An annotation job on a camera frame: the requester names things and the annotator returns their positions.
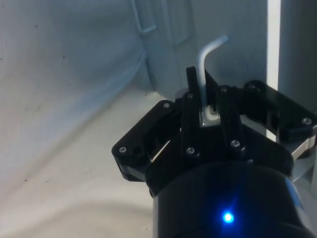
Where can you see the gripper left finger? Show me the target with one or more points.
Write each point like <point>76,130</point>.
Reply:
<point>153,129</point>

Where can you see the white chest of drawers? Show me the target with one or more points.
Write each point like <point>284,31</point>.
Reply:
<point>161,39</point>

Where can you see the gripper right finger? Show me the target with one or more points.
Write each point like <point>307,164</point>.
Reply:
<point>277,104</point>

